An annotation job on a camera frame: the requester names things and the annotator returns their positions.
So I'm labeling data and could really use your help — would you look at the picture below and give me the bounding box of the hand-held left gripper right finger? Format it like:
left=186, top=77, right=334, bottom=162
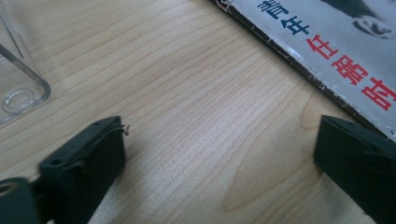
left=313, top=114, right=396, bottom=224

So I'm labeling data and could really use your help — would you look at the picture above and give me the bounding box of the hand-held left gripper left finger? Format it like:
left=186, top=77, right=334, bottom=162
left=37, top=115, right=131, bottom=224

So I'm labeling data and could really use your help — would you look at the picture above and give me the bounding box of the clear acrylic stand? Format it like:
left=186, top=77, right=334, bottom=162
left=0, top=0, right=52, bottom=126

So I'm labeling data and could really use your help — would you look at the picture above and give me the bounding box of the grey book with portrait cover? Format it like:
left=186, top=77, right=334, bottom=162
left=212, top=0, right=396, bottom=142

